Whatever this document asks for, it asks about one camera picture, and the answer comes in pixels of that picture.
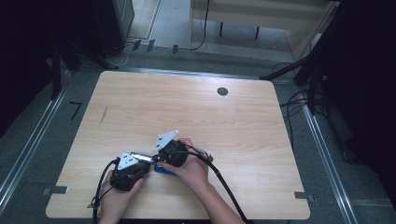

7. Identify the black metal stand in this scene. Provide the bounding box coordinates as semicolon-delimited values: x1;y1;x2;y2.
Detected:
259;46;326;117
49;36;120;101

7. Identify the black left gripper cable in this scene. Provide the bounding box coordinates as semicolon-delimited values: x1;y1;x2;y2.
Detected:
87;157;121;224

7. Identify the black cabinet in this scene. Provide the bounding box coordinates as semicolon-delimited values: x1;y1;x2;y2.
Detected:
90;0;135;60

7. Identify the metal floor rail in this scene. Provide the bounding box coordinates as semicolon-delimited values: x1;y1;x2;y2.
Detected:
302;104;360;224
0;70;73;216

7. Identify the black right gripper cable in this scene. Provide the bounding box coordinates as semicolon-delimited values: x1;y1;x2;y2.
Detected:
186;145;256;224

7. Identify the bundle of black floor cables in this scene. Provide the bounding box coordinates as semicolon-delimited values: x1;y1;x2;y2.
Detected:
271;61;329;152

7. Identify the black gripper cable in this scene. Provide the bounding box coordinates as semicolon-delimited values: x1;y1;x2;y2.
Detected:
87;157;121;224
186;145;256;224

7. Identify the person's right hand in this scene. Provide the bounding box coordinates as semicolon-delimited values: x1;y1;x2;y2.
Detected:
156;137;211;191

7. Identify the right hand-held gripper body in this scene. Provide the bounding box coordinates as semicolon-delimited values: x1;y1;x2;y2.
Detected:
151;129;191;169

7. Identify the white floor cable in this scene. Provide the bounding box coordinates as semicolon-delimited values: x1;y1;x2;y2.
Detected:
113;42;138;68

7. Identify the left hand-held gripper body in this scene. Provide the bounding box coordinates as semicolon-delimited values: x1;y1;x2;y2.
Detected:
109;151;152;192

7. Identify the grey table bracket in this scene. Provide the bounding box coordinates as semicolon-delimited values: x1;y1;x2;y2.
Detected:
293;190;316;203
41;185;71;196

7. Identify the person's left hand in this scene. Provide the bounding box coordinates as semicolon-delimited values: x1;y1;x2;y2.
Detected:
98;169;146;219

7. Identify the black hanging cable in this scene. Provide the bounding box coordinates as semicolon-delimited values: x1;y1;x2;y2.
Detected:
186;0;211;52

